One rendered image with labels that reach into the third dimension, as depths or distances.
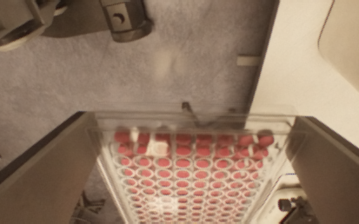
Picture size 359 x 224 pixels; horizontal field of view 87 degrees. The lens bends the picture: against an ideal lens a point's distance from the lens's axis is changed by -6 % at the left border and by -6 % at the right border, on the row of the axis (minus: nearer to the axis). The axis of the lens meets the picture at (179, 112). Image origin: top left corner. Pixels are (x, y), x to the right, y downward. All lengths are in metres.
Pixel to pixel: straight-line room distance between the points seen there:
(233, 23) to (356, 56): 0.88
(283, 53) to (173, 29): 0.82
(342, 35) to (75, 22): 0.99
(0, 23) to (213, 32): 0.92
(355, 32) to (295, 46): 0.10
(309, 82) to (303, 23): 0.13
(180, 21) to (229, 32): 0.27
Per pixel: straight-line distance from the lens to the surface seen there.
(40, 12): 0.70
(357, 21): 0.36
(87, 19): 1.06
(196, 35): 1.16
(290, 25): 0.40
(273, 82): 0.44
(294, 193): 0.78
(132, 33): 0.98
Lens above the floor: 1.10
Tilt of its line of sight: 49 degrees down
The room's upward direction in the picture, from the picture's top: 177 degrees counter-clockwise
